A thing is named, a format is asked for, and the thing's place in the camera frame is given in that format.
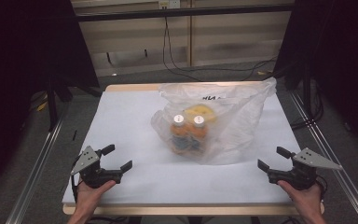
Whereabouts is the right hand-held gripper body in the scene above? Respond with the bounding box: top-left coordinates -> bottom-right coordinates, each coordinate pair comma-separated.
267,147 -> 344,191

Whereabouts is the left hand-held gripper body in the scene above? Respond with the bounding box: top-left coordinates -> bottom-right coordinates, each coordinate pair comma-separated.
70,145 -> 124,189

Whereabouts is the translucent white plastic bag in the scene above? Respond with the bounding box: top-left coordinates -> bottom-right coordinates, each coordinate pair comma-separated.
150,77 -> 278,166

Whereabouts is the person's left hand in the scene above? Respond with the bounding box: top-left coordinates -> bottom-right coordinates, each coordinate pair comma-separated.
74,179 -> 117,217

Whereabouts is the person's right hand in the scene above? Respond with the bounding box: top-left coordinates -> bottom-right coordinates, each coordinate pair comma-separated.
277,179 -> 324,217

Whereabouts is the white table cover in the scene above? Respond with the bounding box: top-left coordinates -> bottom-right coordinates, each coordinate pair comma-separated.
62,90 -> 302,206

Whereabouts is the orange drink bottle white cap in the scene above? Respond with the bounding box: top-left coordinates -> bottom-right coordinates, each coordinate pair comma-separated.
169,114 -> 191,154
188,114 -> 210,154

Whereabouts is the black stand leg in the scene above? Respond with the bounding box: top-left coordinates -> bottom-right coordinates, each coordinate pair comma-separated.
45,74 -> 61,133
290,62 -> 324,131

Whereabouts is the yellow snack packet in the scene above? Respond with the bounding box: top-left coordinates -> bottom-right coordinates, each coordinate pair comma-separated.
182,104 -> 218,124

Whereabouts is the black curtain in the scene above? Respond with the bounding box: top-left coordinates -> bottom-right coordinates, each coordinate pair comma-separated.
0,0 -> 101,201
273,0 -> 358,158

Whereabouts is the black horizontal bar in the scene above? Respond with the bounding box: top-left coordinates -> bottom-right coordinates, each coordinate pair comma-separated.
74,3 -> 296,22

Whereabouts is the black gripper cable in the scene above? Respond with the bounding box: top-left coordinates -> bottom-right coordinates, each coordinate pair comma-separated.
70,175 -> 79,204
316,175 -> 328,203

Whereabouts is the metal floor rail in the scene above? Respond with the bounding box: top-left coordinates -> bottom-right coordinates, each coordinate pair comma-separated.
5,102 -> 73,224
288,90 -> 358,224

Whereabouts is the black hanging cable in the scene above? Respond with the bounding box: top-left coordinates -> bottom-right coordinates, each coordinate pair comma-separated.
162,16 -> 278,83

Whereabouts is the white wall socket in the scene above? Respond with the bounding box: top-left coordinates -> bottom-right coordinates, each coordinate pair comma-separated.
158,0 -> 181,9

